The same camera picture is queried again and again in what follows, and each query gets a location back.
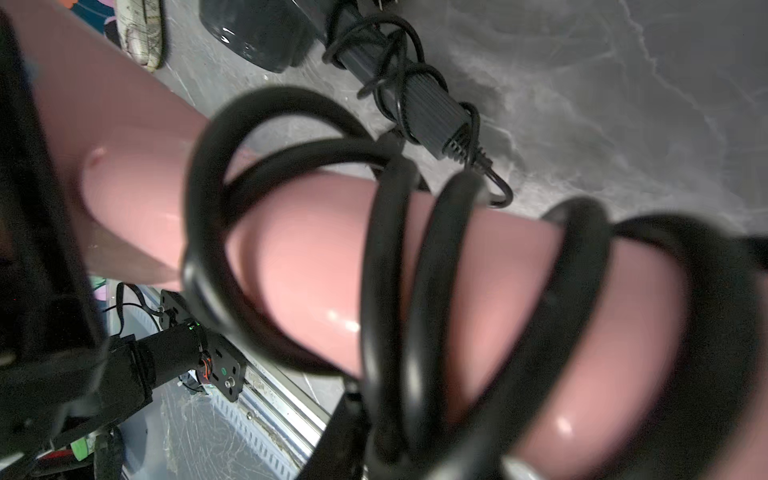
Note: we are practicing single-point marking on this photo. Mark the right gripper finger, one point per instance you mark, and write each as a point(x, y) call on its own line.
point(339, 453)

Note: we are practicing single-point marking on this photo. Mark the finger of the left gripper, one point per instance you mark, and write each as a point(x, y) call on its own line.
point(47, 312)

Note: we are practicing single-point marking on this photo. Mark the pink hair dryer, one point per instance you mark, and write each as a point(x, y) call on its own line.
point(586, 348)

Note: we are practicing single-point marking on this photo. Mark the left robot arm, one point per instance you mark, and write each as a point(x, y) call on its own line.
point(62, 375)

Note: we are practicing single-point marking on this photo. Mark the white slotted vent strip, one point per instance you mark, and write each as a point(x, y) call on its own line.
point(261, 438)

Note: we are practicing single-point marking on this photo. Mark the rolled beige cloth bundle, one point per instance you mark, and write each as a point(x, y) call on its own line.
point(140, 31)

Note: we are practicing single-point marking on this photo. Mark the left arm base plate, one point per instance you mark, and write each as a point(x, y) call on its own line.
point(222, 364)

